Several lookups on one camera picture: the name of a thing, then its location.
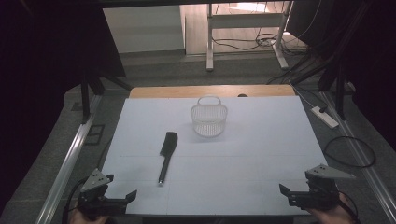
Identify white table mat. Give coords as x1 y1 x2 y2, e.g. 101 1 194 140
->
101 95 349 217

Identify left hand-held gripper cable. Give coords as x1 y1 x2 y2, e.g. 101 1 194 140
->
61 175 92 224

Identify dark curtain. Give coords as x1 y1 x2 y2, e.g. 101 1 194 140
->
286 0 396 150
0 0 127 216

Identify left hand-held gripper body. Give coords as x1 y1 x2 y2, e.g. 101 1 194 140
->
77 167 129 221

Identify black metal stand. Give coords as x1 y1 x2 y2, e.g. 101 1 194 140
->
79 70 134 124
291 54 357 121

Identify tangle of black cables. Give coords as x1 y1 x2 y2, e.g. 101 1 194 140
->
211 29 311 58

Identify black looped floor cable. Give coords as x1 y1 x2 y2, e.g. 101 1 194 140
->
322 135 376 169

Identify person's left hand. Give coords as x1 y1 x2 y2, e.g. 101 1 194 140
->
69 211 110 224

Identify white cable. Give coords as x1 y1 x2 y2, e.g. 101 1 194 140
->
289 81 316 109

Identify person's right hand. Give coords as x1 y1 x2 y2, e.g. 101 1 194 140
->
306 194 356 224

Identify aluminium rail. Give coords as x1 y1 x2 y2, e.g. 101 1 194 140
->
319 91 396 224
35 94 103 224

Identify white plastic basket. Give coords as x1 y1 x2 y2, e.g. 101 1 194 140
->
190 94 229 138

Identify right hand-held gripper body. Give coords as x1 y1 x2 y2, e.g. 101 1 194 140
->
288 163 357 211

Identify white power strip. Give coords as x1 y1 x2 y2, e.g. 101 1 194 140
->
311 105 340 130

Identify black floor socket plate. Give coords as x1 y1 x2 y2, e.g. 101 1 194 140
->
84 123 106 147

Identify white desk frame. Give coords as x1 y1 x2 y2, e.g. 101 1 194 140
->
205 0 294 73

